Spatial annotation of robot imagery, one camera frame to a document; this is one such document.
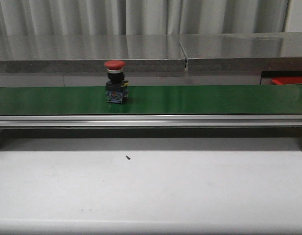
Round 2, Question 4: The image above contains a red mushroom push button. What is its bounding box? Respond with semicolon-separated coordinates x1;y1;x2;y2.
104;60;128;104

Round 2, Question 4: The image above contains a green conveyor belt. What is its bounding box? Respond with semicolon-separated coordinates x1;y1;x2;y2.
0;85;302;116

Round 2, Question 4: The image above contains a grey right back bench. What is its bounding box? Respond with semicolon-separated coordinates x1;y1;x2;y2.
179;32;302;72

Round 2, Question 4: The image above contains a grey bench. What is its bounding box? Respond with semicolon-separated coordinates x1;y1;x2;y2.
0;35;186;73
179;32;302;72

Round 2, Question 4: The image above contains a red plastic bin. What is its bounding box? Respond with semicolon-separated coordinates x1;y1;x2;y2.
271;76;302;85

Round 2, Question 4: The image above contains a grey left back bench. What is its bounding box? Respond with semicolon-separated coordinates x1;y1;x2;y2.
0;35;186;73

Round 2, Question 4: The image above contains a grey pleated curtain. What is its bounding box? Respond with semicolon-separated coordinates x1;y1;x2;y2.
0;0;289;36

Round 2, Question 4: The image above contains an aluminium conveyor frame rail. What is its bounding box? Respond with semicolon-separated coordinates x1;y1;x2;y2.
0;115;302;128

